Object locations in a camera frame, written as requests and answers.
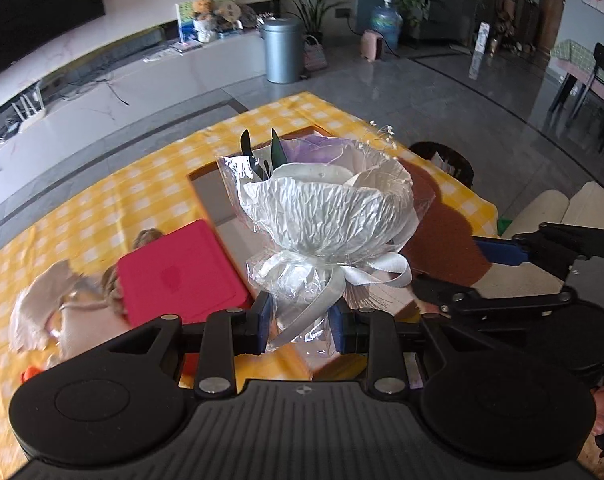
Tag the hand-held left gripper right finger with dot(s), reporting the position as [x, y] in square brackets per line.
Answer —
[336, 331]

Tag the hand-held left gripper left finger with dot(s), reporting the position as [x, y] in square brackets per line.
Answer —
[263, 321]

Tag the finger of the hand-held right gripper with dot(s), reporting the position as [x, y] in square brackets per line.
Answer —
[481, 305]
[501, 251]

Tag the orange cardboard box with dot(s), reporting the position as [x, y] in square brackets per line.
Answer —
[431, 230]

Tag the white flower bouquet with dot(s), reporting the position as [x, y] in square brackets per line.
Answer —
[322, 200]

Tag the cream wooden bench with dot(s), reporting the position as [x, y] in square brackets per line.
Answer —
[586, 205]

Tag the red box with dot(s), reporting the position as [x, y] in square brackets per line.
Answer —
[177, 270]

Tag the dark round wastebasket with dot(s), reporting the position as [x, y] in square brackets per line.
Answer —
[431, 152]

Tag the white upright carton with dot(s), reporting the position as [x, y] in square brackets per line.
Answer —
[479, 50]

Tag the green checked dining table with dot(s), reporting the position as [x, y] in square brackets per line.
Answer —
[571, 57]

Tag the yellow checked tablecloth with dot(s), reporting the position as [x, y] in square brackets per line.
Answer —
[82, 210]

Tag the pink stool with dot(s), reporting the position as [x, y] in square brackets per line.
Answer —
[371, 45]

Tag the wooden door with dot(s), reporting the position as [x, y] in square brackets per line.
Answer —
[551, 10]

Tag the dark cabinet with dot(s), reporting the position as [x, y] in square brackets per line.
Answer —
[451, 5]

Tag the blue water jug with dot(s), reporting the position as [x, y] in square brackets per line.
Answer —
[385, 22]

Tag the marble television console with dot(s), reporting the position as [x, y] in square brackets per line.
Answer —
[132, 85]

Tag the pink woven basket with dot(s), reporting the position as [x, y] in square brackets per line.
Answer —
[314, 55]

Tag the grey metal trash can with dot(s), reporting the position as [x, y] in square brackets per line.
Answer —
[281, 50]

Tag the teddy bear in cup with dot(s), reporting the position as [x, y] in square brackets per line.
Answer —
[205, 30]

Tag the long-leaf potted plant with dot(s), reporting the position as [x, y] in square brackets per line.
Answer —
[312, 5]

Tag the picture card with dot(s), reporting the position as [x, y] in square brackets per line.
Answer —
[184, 20]

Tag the white router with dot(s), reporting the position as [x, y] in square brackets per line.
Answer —
[29, 112]

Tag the black television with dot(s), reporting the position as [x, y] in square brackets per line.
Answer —
[27, 5]

